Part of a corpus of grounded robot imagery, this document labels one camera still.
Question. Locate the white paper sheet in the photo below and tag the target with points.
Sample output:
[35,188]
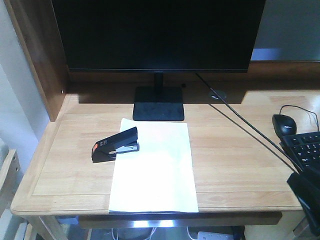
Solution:
[159,177]

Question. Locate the grey cushioned wooden chair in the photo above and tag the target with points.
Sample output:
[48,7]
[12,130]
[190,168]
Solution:
[8,179]

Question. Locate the wooden desk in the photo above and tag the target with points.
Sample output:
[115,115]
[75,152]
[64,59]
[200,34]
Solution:
[237,180]

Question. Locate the black stapler with orange label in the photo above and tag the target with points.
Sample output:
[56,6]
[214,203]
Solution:
[106,150]

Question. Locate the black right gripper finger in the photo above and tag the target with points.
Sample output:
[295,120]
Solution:
[306,187]

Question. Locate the black computer mouse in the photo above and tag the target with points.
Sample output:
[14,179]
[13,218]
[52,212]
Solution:
[284,125]

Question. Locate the white power strip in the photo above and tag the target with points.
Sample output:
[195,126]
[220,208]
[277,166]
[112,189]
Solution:
[204,235]

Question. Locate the black computer monitor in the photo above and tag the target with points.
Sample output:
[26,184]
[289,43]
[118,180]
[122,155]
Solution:
[158,36]

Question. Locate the black keyboard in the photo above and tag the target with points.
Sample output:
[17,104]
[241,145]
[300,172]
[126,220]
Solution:
[303,150]

